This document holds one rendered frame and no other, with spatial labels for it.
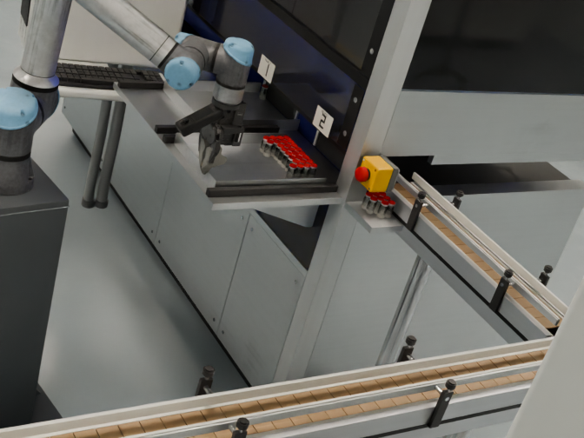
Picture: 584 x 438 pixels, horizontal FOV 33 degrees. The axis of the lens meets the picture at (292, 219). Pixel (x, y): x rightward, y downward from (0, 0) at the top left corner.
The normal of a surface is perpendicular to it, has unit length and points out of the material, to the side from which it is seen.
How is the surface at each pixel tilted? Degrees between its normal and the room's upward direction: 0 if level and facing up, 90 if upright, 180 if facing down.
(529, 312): 0
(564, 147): 90
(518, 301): 0
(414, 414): 90
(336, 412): 0
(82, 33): 90
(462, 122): 90
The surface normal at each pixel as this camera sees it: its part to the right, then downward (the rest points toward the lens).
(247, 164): 0.25, -0.84
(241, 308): -0.84, 0.05
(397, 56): 0.48, 0.54
